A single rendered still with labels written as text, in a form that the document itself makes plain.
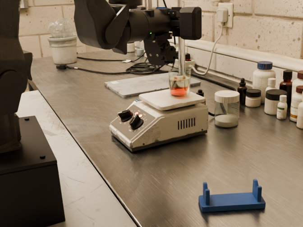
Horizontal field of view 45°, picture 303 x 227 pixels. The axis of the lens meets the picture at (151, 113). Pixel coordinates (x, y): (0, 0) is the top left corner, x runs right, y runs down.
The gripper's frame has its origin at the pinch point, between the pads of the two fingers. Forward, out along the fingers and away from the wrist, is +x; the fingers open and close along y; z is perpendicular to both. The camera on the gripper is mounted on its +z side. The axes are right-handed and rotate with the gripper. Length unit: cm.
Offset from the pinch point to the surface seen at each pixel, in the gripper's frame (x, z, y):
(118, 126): -12.8, 22.7, -8.0
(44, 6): 97, 3, -227
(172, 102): -4.7, 17.3, 1.5
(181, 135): -4.7, 24.7, 3.8
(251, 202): -17.4, 25.2, 28.8
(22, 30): 77, 20, -234
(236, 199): -18.2, 25.2, 26.6
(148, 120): -10.6, 20.1, -0.3
